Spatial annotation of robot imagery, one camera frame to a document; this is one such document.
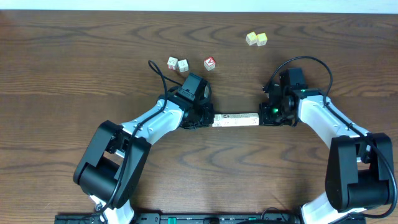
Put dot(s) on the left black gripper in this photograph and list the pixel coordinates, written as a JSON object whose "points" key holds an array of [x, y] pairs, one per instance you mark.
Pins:
{"points": [[206, 116]]}

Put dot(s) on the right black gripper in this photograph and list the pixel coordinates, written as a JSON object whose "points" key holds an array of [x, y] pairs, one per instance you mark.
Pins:
{"points": [[265, 119]]}

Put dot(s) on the white block grid pattern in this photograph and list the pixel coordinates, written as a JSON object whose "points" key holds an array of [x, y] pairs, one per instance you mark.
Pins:
{"points": [[217, 120]]}

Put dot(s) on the soccer ball picture block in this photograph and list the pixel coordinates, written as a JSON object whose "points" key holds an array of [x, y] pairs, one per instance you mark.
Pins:
{"points": [[226, 120]]}

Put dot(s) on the blue edged white block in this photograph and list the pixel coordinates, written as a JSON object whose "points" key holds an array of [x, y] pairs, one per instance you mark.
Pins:
{"points": [[254, 119]]}

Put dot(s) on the white block brown pattern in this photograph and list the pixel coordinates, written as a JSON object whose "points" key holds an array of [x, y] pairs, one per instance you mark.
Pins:
{"points": [[235, 119]]}

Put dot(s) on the green edged white block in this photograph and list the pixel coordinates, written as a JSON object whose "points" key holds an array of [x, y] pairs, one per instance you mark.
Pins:
{"points": [[245, 119]]}

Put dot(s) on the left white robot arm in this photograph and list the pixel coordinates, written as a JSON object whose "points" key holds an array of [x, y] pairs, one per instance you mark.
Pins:
{"points": [[114, 160]]}

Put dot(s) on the white block plain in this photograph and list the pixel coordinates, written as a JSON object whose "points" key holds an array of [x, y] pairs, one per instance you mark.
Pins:
{"points": [[183, 65]]}

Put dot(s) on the red letter A block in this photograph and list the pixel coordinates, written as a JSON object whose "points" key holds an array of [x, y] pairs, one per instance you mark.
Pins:
{"points": [[209, 63]]}

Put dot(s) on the white block red side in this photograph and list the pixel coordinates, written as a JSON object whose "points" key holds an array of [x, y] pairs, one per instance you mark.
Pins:
{"points": [[172, 63]]}

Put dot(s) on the yellow block right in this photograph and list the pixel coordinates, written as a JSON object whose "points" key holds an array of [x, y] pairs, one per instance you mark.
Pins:
{"points": [[261, 39]]}

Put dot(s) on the yellow block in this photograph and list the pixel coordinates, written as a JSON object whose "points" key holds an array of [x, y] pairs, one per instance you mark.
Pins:
{"points": [[261, 39], [251, 38]]}

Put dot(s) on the yellow block left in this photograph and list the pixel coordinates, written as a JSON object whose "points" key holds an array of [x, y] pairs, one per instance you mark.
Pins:
{"points": [[251, 38]]}

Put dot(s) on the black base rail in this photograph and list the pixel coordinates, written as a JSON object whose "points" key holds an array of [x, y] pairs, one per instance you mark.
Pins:
{"points": [[156, 218]]}

